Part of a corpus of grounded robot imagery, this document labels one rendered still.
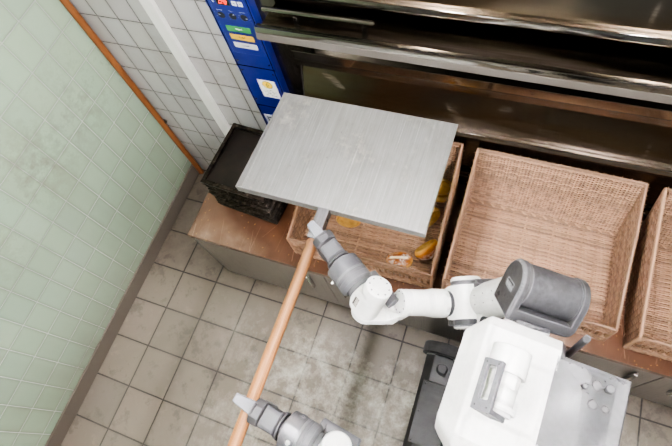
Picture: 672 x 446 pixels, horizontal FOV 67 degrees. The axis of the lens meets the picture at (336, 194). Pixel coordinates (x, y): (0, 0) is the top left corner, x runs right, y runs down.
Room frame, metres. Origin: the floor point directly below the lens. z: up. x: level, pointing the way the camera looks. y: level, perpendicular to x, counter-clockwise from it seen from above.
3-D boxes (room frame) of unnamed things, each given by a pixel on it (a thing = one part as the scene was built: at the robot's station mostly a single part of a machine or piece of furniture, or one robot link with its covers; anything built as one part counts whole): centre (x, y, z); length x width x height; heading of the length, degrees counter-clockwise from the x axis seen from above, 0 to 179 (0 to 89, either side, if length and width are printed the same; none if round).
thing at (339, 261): (0.49, 0.05, 1.21); 0.12 x 0.10 x 0.13; 18
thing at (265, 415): (0.16, 0.29, 1.21); 0.12 x 0.10 x 0.13; 44
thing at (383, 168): (0.78, -0.07, 1.21); 0.55 x 0.36 x 0.03; 53
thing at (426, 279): (0.86, -0.13, 0.72); 0.56 x 0.49 x 0.28; 54
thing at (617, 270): (0.50, -0.60, 0.72); 0.56 x 0.49 x 0.28; 53
